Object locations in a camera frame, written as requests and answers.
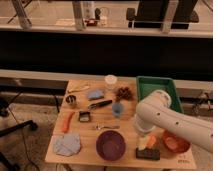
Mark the brown pine cone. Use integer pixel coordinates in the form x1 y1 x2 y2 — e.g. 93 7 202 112
115 87 133 101

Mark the black office chair base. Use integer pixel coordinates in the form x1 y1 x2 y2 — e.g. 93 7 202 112
0 97 38 171

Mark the light blue cloth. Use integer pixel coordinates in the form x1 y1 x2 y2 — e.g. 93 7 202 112
53 133 81 157

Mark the orange plastic cup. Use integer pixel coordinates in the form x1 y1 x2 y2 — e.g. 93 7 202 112
146 135 157 149

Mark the wooden spoon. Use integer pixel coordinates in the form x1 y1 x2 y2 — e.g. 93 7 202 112
67 85 90 93

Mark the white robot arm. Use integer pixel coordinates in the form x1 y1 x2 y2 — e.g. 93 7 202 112
134 90 213 153

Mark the blue plastic cup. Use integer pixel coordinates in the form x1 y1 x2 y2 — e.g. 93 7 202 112
112 102 124 117

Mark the black chair in background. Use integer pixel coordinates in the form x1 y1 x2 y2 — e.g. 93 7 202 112
126 0 199 29

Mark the small metal cup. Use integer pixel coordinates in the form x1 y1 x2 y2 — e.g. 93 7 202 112
65 95 77 108

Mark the red-white object on shelf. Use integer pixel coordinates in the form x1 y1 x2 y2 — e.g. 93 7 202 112
85 19 98 26

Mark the green plastic tray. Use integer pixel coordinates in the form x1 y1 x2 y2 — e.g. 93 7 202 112
135 75 184 114

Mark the small black square tin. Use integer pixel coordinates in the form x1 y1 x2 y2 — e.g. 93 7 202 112
78 111 91 122

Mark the orange toy carrot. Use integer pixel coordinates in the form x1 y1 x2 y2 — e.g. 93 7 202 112
62 112 75 133

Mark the purple bowl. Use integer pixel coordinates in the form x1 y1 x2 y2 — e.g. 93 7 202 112
96 130 126 161

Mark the black rectangular sponge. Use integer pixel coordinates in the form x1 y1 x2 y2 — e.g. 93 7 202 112
136 148 160 160

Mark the orange-red bowl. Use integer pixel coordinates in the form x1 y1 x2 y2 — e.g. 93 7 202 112
162 130 191 153

